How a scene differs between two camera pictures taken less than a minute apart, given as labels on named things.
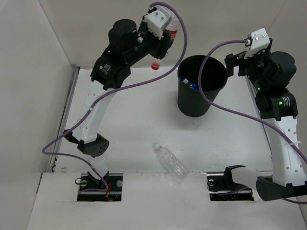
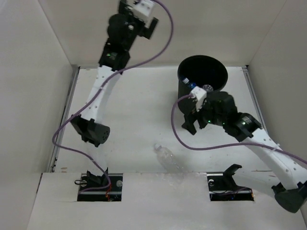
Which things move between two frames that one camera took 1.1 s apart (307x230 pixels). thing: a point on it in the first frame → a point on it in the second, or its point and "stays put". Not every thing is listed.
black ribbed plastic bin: x=191 y=101 stays put
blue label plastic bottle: x=192 y=86 stays put
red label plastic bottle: x=171 y=30 → x=208 y=88
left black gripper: x=160 y=48 → x=148 y=28
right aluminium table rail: x=263 y=121 stays put
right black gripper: x=265 y=56 → x=189 y=120
